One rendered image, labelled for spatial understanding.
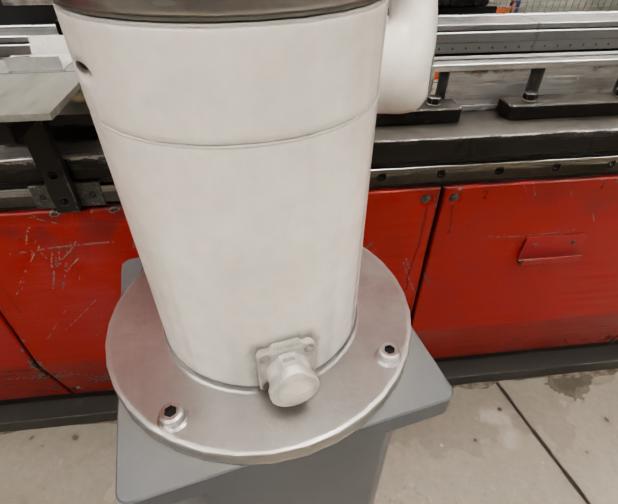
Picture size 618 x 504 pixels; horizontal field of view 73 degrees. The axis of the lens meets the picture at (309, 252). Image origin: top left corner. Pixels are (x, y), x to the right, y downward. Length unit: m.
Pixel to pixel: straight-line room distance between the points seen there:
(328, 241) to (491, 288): 1.00
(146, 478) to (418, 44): 0.36
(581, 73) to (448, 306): 0.59
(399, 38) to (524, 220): 0.71
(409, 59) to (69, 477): 1.34
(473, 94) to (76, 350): 1.09
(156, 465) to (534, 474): 1.28
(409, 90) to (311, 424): 0.29
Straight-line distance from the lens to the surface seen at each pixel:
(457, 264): 1.05
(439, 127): 0.89
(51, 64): 0.85
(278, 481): 0.28
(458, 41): 1.22
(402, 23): 0.41
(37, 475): 1.50
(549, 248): 1.14
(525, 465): 1.45
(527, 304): 1.27
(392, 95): 0.40
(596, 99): 1.07
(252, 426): 0.23
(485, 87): 0.98
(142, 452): 0.24
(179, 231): 0.17
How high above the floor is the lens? 1.21
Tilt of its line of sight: 40 degrees down
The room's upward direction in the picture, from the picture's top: straight up
